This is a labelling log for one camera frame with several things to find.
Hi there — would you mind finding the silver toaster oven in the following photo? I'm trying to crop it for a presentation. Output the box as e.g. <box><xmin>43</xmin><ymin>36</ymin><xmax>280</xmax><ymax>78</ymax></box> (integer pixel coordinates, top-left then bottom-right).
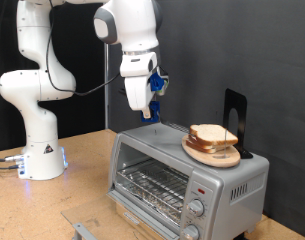
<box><xmin>106</xmin><ymin>120</ymin><xmax>270</xmax><ymax>240</ymax></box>

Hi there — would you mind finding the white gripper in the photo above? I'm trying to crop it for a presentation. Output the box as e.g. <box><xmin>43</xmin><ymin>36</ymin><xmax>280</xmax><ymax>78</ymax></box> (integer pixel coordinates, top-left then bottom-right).
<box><xmin>120</xmin><ymin>51</ymin><xmax>159</xmax><ymax>120</ymax></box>

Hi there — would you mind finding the vertical metal pole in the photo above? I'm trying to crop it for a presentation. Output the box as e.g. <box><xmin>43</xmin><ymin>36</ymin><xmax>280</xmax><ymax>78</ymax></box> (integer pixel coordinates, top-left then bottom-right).
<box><xmin>103</xmin><ymin>43</ymin><xmax>110</xmax><ymax>130</ymax></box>

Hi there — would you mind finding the round wooden board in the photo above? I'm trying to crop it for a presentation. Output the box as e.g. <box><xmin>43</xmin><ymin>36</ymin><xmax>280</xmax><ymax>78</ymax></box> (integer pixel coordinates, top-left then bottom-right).
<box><xmin>181</xmin><ymin>134</ymin><xmax>242</xmax><ymax>169</ymax></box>

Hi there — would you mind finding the metal spatula with blue block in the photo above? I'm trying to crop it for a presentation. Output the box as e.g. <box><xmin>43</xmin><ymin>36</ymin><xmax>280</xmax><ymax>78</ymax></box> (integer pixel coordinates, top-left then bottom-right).
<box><xmin>117</xmin><ymin>87</ymin><xmax>193</xmax><ymax>134</ymax></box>

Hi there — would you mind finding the glass oven door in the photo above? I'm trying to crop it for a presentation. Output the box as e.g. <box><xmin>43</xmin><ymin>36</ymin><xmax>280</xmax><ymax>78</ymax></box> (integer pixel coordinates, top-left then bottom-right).
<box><xmin>60</xmin><ymin>189</ymin><xmax>181</xmax><ymax>240</ymax></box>

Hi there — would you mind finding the thin metal pin on board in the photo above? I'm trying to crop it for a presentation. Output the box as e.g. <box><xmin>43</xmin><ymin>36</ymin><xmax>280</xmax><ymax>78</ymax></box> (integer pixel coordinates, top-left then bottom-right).
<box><xmin>223</xmin><ymin>128</ymin><xmax>229</xmax><ymax>158</ymax></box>

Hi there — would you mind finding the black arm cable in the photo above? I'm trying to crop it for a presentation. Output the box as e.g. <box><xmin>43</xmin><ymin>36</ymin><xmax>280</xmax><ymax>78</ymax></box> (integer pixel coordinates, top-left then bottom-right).
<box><xmin>45</xmin><ymin>0</ymin><xmax>170</xmax><ymax>98</ymax></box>

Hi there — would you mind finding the metal oven rack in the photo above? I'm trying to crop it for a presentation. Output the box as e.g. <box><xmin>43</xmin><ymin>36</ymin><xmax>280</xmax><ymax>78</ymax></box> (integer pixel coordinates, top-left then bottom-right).
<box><xmin>115</xmin><ymin>159</ymin><xmax>190</xmax><ymax>224</ymax></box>

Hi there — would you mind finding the grey base cable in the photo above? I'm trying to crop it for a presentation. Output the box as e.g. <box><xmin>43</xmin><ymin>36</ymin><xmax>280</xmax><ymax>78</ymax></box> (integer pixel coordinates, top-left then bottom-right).
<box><xmin>0</xmin><ymin>164</ymin><xmax>21</xmax><ymax>171</ymax></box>
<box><xmin>0</xmin><ymin>154</ymin><xmax>25</xmax><ymax>163</ymax></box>

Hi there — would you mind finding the wooden crate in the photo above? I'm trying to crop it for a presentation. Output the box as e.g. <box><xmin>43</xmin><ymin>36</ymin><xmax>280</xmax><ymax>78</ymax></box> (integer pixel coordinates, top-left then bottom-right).
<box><xmin>115</xmin><ymin>201</ymin><xmax>171</xmax><ymax>240</ymax></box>

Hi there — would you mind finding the silver oven knob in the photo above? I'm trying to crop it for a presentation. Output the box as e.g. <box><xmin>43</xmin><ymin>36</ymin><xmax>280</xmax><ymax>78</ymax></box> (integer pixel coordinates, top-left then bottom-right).
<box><xmin>186</xmin><ymin>198</ymin><xmax>206</xmax><ymax>218</ymax></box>
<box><xmin>181</xmin><ymin>224</ymin><xmax>201</xmax><ymax>240</ymax></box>

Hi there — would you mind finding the black metal bookend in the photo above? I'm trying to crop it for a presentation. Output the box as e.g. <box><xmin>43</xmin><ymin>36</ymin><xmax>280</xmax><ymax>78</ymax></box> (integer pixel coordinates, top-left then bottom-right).
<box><xmin>222</xmin><ymin>88</ymin><xmax>254</xmax><ymax>160</ymax></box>

